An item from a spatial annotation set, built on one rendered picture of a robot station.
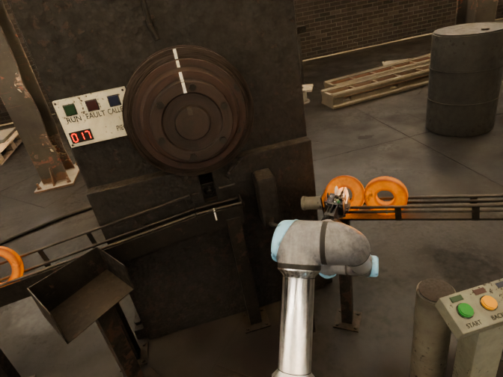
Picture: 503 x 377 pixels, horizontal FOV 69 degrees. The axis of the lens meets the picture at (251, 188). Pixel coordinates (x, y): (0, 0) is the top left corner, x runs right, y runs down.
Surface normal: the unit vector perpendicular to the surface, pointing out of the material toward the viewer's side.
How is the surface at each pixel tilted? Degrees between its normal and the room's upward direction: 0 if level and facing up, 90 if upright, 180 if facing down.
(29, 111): 90
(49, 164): 90
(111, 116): 90
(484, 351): 90
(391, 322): 0
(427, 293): 0
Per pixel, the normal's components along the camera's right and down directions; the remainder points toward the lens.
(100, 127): 0.22, 0.44
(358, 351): -0.16, -0.87
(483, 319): -0.07, -0.66
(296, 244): -0.36, -0.17
